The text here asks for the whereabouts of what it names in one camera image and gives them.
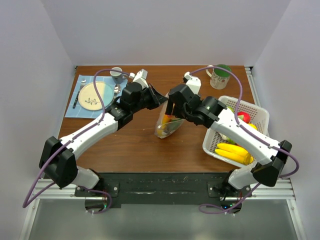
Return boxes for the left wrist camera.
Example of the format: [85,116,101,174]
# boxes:
[128,69,149,89]

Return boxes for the polka dot zip bag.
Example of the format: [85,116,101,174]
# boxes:
[154,101,183,139]

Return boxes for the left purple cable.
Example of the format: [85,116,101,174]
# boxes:
[22,68,136,214]

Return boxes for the green interior floral mug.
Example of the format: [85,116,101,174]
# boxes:
[205,68,231,90]

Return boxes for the yellow banana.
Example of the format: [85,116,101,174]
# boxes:
[214,143,254,165]

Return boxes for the cabbage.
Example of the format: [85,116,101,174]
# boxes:
[219,133,237,145]

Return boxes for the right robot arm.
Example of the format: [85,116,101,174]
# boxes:
[168,84,292,197]

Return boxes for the blue placemat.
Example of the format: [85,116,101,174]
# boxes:
[65,75,116,119]

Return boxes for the fork with black handle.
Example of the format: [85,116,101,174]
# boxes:
[72,78,86,109]

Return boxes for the spoon with black handle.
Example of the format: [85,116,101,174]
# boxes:
[113,84,122,95]

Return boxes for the small grey cup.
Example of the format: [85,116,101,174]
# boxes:
[109,67,128,84]

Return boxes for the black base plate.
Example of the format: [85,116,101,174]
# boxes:
[74,172,252,210]

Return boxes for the cream and blue plate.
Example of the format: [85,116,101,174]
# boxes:
[78,81,114,111]

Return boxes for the red apple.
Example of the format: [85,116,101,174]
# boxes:
[237,111,251,124]

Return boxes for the white plastic basket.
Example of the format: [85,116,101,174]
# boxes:
[202,95,270,168]

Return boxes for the green cucumber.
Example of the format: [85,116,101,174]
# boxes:
[169,119,185,128]

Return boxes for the yellow red mango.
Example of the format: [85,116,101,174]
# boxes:
[159,114,172,132]

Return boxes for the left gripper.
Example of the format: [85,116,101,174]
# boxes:
[131,83,168,114]

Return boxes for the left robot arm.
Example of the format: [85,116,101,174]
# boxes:
[39,82,167,196]

